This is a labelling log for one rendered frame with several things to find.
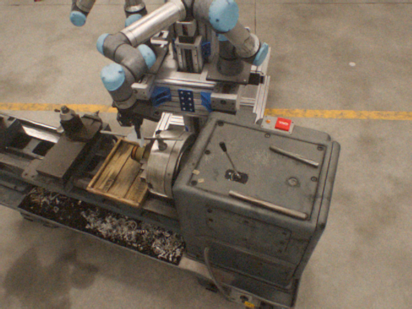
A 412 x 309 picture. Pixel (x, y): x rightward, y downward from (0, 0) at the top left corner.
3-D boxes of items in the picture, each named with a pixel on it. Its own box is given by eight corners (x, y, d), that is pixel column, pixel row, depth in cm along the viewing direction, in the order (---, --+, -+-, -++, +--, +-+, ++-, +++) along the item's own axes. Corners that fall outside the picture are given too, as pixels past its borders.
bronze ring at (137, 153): (154, 143, 163) (137, 138, 166) (145, 158, 158) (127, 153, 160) (157, 155, 171) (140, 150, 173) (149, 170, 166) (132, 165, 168)
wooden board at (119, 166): (169, 154, 192) (168, 149, 189) (140, 209, 172) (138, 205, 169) (122, 141, 199) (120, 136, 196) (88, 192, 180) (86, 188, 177)
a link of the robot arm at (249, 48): (249, 38, 177) (200, -19, 128) (274, 49, 171) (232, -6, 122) (238, 60, 179) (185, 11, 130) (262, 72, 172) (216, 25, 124)
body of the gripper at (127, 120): (125, 111, 133) (114, 92, 123) (147, 111, 132) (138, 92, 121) (121, 128, 130) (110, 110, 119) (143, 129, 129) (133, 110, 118)
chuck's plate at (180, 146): (202, 152, 180) (193, 120, 152) (179, 208, 168) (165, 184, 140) (195, 151, 181) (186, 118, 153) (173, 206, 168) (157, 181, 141)
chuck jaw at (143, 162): (164, 162, 159) (152, 182, 151) (165, 169, 162) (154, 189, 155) (142, 156, 161) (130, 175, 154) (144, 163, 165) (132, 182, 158)
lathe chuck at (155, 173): (195, 151, 181) (186, 118, 153) (173, 206, 168) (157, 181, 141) (179, 147, 183) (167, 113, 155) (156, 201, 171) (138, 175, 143)
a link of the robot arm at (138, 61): (130, 35, 116) (107, 56, 113) (154, 48, 111) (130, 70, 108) (138, 53, 123) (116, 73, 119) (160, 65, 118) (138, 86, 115)
